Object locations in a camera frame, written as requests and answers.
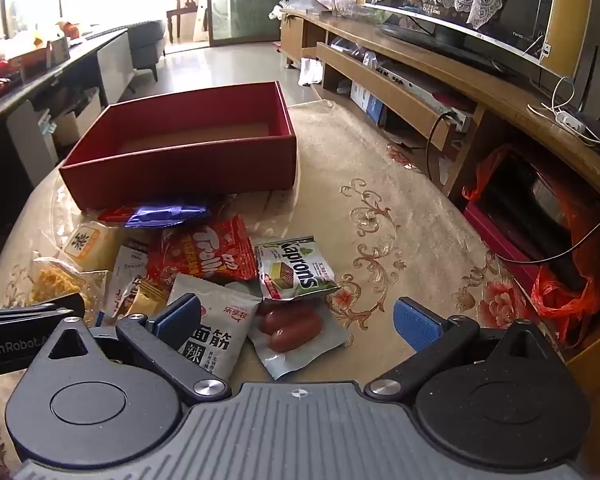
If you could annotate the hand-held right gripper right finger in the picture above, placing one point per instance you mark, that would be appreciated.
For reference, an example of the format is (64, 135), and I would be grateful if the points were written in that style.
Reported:
(416, 324)

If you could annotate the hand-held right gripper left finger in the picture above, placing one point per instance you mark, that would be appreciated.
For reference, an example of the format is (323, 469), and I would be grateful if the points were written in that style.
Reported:
(180, 316)

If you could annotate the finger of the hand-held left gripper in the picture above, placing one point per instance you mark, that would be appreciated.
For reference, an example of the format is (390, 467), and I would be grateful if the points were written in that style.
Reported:
(45, 306)

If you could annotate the clear yellow noodle snack packet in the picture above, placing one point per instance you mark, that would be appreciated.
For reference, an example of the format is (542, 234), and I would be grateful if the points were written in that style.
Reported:
(60, 280)

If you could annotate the small yellow snack packet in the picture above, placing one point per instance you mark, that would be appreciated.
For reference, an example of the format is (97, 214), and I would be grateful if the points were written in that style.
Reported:
(147, 295)

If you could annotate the grey white gluten snack packet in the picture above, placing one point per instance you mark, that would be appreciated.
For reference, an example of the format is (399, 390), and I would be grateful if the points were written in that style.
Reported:
(220, 330)

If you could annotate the shiny red gummy packet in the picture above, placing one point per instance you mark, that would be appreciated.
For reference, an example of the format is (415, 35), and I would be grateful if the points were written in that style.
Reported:
(205, 255)

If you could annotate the white printed snack packet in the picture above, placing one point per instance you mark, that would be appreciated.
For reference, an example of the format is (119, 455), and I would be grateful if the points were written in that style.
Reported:
(127, 265)

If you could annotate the steamed cake packet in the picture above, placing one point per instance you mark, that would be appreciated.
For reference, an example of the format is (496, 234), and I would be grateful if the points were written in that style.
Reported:
(87, 242)

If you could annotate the blue snack packet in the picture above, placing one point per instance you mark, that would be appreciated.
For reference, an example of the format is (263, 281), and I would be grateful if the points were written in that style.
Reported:
(165, 215)

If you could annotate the clear sausage packet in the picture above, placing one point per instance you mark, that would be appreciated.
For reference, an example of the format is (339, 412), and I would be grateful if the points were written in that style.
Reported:
(290, 330)

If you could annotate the green and white wafer packet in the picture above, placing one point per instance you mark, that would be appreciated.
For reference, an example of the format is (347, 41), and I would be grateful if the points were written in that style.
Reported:
(295, 270)

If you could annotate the red cardboard box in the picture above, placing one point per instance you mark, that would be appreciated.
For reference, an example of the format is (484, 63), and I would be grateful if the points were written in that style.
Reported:
(180, 170)

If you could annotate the flat red box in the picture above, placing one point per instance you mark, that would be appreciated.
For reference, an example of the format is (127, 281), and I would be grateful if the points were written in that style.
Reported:
(495, 245)

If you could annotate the orange plastic bag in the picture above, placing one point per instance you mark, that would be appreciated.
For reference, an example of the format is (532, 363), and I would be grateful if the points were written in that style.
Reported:
(555, 290)

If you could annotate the open cardboard box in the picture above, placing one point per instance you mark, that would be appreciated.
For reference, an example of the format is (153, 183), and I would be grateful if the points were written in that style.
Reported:
(77, 120)

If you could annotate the white and blue box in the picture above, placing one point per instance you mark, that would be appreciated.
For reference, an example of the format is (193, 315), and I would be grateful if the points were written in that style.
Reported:
(367, 100)

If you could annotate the silver set-top box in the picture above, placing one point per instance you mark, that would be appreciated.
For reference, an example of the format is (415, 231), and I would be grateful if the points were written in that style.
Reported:
(415, 87)

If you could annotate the white power strip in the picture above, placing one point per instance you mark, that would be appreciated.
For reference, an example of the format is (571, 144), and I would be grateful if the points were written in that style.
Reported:
(570, 121)

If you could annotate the wooden television cabinet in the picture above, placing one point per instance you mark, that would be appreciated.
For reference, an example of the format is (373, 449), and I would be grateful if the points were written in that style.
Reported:
(430, 60)

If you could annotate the grey sofa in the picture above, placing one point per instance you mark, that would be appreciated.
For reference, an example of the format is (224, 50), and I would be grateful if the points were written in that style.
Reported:
(145, 45)

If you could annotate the white plastic bag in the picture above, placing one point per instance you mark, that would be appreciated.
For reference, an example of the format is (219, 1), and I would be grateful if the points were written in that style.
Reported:
(311, 71)

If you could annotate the flat screen television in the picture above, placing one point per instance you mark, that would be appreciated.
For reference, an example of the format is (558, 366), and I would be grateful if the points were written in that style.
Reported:
(505, 35)

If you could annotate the glass sliding door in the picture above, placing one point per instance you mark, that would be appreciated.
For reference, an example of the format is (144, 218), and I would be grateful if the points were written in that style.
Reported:
(242, 0)

